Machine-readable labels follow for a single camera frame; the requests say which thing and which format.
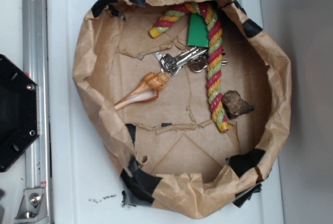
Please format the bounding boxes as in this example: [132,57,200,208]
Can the orange spiral sea shell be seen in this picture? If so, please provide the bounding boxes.
[114,72,171,110]

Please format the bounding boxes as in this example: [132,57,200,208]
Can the green plastic block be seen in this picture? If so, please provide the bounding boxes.
[187,14,209,47]

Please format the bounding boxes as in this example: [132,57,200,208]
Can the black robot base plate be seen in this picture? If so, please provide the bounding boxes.
[1,55,39,172]

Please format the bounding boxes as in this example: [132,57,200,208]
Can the brown rough rock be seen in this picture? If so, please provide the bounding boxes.
[222,91,254,120]

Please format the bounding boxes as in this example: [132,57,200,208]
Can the aluminium extrusion rail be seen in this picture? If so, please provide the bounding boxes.
[22,0,54,223]

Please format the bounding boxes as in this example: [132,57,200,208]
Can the metal corner bracket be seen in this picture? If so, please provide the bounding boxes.
[14,188,49,223]

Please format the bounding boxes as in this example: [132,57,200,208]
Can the red yellow green rope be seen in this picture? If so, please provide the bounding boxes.
[149,2,229,133]

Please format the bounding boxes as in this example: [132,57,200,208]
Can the brown paper bag bin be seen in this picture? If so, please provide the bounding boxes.
[72,0,292,219]

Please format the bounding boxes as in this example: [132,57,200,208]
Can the silver key bunch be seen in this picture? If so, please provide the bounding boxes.
[152,46,229,75]

